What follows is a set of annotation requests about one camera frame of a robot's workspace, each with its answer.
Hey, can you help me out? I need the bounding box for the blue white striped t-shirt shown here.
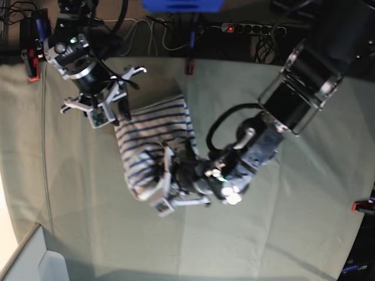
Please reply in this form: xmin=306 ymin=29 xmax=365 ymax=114
xmin=114 ymin=95 xmax=199 ymax=201

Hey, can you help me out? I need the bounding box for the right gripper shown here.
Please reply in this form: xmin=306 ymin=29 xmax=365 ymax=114
xmin=60 ymin=66 xmax=147 ymax=123

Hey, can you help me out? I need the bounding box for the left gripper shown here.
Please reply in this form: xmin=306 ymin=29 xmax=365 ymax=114
xmin=149 ymin=140 xmax=212 ymax=208

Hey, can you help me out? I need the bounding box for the white cable on floor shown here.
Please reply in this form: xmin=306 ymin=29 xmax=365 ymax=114
xmin=117 ymin=17 xmax=194 ymax=58

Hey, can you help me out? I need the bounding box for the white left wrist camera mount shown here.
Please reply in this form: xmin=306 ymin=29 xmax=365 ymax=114
xmin=150 ymin=198 xmax=175 ymax=217

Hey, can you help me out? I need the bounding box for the centre red table clamp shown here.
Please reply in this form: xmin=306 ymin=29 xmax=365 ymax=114
xmin=185 ymin=59 xmax=195 ymax=76

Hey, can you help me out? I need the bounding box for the red table clamp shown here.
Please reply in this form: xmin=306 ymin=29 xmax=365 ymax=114
xmin=21 ymin=49 xmax=40 ymax=82
xmin=185 ymin=59 xmax=195 ymax=76
xmin=352 ymin=198 xmax=375 ymax=215

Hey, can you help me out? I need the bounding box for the white plastic bin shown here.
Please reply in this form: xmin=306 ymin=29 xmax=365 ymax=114
xmin=1 ymin=223 xmax=70 ymax=281

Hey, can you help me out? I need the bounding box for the green table cloth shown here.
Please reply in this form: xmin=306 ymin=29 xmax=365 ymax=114
xmin=1 ymin=64 xmax=374 ymax=280

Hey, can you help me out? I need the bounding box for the right red table clamp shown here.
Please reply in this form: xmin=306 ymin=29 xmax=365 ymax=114
xmin=352 ymin=198 xmax=375 ymax=215

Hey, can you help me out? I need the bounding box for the black power strip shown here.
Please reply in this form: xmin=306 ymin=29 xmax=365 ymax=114
xmin=221 ymin=23 xmax=272 ymax=36

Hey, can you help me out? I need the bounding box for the blue plastic box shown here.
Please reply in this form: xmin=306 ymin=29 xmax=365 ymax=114
xmin=141 ymin=0 xmax=224 ymax=13

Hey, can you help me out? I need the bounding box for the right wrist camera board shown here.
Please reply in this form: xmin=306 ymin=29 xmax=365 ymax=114
xmin=87 ymin=107 xmax=117 ymax=129

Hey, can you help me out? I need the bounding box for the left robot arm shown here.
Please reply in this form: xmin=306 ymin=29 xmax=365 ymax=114
xmin=149 ymin=1 xmax=374 ymax=215

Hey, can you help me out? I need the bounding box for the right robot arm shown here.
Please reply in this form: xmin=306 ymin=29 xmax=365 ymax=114
xmin=43 ymin=1 xmax=147 ymax=129

